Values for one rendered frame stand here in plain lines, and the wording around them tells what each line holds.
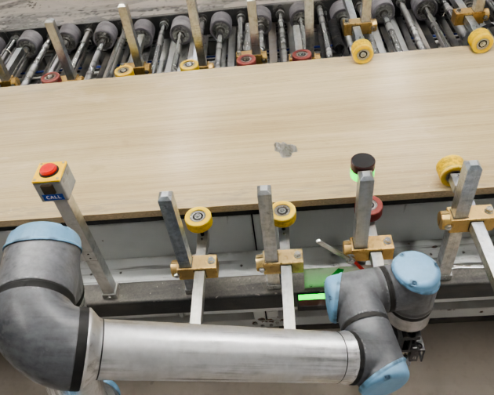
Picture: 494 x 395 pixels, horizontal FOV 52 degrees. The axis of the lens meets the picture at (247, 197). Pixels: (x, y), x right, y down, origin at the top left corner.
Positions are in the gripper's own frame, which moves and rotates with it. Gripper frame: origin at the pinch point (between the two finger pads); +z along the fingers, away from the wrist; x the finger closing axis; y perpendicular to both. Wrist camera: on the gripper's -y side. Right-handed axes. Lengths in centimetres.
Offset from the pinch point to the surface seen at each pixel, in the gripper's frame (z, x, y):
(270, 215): -20.2, -28.1, -28.6
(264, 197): -27.2, -29.0, -28.6
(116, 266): 20, -84, -47
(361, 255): -2.3, -3.8, -28.0
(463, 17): -13, 53, -137
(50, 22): -28, -115, -138
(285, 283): 0.3, -25.4, -21.8
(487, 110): -8, 46, -82
